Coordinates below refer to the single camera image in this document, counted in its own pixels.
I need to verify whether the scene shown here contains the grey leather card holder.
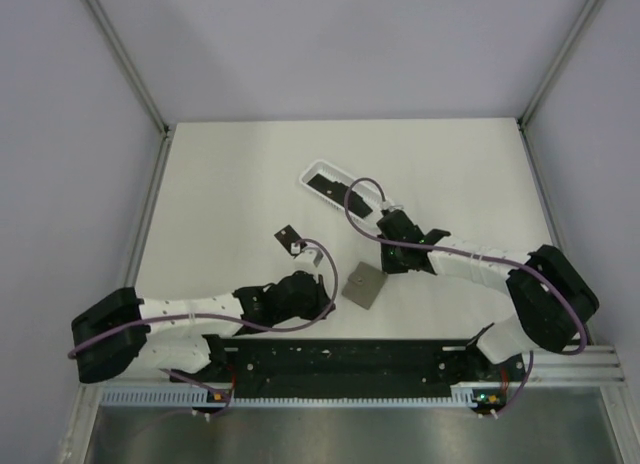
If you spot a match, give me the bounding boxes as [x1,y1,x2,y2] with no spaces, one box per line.
[341,262,387,310]

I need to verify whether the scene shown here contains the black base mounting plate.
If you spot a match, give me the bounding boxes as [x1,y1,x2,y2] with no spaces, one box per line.
[191,337,524,398]

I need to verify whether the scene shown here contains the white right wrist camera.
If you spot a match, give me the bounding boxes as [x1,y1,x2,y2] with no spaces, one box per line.
[381,200,404,215]

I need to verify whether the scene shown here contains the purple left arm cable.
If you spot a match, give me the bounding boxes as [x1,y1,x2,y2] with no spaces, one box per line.
[67,238,337,416]

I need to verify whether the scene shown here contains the white plastic tray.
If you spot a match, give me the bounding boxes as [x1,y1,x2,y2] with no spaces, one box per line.
[298,159,402,230]

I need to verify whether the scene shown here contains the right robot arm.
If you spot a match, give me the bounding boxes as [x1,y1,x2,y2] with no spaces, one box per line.
[376,209,600,380]

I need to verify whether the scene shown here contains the aluminium frame rail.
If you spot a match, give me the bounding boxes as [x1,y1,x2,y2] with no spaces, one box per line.
[82,347,626,385]

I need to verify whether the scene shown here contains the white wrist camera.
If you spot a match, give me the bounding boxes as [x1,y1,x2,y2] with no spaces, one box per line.
[290,241,323,267]
[381,200,404,215]

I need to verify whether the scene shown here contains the black VIP credit card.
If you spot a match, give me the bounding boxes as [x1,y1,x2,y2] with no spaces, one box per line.
[274,225,306,256]

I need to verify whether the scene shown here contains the grey slotted cable duct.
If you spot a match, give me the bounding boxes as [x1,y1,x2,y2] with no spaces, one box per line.
[100,386,480,409]

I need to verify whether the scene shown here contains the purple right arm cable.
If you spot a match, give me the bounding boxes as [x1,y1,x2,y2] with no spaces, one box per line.
[344,177,589,418]

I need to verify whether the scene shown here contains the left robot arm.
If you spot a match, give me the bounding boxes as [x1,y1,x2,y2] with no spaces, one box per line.
[68,271,336,384]

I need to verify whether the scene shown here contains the black cards in tray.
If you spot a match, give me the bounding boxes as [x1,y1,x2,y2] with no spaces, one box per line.
[305,173,373,218]

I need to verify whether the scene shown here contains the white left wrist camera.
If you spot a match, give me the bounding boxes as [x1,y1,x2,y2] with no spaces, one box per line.
[290,241,323,267]

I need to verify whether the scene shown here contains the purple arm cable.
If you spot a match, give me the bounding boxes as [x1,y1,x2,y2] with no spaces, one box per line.
[344,177,589,418]
[67,238,337,416]

